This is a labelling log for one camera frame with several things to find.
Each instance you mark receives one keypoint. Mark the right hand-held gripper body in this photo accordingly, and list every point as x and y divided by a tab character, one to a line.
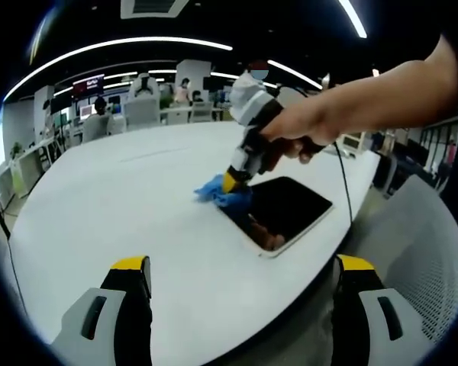
252	150

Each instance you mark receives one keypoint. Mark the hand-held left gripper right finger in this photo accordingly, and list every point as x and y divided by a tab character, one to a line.
374	316

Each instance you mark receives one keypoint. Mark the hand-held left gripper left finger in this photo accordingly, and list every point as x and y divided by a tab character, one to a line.
107	316

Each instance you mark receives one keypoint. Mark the blue cleaning cloth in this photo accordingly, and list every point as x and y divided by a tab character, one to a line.
210	190

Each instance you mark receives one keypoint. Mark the black tablet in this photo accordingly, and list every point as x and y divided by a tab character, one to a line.
290	209

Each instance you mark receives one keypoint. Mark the person's right hand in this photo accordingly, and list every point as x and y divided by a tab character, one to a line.
309	126

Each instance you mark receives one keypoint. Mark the white office chair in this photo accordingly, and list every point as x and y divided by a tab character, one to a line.
202	111

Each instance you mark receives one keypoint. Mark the grey mesh office chair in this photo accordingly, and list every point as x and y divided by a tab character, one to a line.
412	244

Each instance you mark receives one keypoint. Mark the short ceiling light strip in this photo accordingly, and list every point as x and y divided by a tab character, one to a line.
294	72

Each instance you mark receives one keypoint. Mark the curved ceiling light strip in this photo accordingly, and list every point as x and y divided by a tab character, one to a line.
137	39

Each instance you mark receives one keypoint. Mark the straight ceiling light strip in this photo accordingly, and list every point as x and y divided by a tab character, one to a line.
353	17

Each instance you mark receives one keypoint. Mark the white low shelf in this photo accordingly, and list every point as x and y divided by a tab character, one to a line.
26	167

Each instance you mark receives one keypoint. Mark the ceiling air conditioner vent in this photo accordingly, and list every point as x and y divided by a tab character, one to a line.
152	7

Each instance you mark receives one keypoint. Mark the small potted plant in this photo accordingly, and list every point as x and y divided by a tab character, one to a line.
16	149

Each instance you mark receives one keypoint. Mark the wall display screen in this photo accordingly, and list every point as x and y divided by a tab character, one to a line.
88	84

